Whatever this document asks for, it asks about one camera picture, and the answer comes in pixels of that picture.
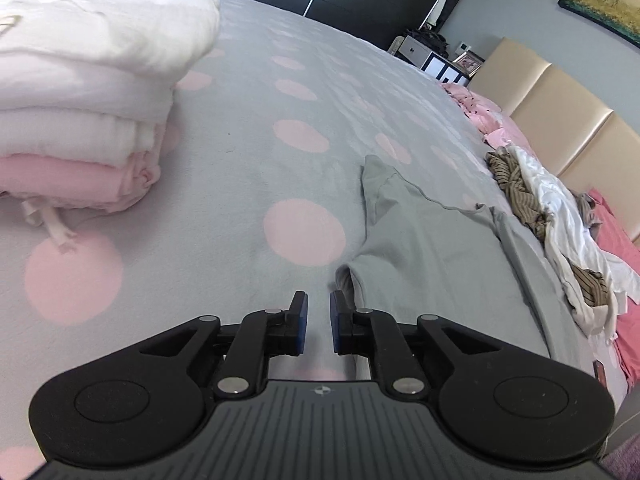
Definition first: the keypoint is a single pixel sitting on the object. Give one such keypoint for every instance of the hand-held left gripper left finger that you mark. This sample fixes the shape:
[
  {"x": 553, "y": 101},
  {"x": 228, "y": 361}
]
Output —
[{"x": 301, "y": 325}]

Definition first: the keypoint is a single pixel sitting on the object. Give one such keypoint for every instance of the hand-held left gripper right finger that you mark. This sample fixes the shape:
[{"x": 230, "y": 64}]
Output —
[{"x": 335, "y": 325}]

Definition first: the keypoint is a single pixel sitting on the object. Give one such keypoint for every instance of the grey long-sleeve shirt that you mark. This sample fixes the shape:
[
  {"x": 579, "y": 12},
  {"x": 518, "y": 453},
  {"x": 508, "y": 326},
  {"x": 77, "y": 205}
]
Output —
[{"x": 435, "y": 260}]

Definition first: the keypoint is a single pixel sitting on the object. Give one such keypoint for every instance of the grey pink-dotted blanket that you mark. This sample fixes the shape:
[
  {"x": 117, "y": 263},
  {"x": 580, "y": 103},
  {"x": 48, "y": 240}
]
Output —
[{"x": 260, "y": 125}]

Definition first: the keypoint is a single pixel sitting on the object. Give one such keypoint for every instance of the brown striped garment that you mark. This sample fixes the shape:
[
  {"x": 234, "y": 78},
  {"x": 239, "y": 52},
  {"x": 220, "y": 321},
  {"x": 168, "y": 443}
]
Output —
[{"x": 515, "y": 187}]

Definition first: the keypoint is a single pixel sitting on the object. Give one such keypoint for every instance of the white crumpled garment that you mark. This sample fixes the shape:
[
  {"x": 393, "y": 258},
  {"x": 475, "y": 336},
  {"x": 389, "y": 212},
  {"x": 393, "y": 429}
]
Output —
[{"x": 565, "y": 230}]

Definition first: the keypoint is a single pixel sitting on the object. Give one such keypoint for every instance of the pink crumpled garment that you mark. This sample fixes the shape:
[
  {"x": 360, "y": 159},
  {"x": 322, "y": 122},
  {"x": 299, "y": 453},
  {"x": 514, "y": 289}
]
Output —
[{"x": 480, "y": 110}]

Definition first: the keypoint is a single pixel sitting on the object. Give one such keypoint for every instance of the small grey garment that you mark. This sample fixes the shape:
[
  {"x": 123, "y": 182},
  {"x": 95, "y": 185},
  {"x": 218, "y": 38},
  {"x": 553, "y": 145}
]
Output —
[{"x": 586, "y": 207}]

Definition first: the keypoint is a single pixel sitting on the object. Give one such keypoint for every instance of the white nightstand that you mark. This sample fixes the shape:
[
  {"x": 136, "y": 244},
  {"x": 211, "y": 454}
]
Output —
[{"x": 432, "y": 62}]

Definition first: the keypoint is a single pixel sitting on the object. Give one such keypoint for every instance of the coral pink pillow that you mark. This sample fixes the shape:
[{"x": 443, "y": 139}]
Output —
[{"x": 622, "y": 270}]

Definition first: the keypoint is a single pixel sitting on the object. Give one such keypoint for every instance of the black bundle on nightstand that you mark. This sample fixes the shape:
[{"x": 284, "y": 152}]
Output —
[{"x": 427, "y": 40}]

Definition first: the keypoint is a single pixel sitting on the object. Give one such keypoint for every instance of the beige padded headboard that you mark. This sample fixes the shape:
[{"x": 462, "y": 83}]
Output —
[{"x": 560, "y": 110}]

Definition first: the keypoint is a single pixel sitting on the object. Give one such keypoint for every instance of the white fluffy folded garment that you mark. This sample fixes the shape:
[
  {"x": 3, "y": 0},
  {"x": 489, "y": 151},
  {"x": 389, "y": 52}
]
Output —
[{"x": 110, "y": 20}]

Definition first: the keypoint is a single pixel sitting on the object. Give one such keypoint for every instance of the small photo frame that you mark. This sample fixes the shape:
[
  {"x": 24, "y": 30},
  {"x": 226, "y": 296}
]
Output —
[{"x": 468, "y": 61}]

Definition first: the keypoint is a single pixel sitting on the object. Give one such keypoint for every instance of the yellow landscape wall painting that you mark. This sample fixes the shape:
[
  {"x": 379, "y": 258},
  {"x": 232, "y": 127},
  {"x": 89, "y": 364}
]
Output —
[{"x": 607, "y": 2}]

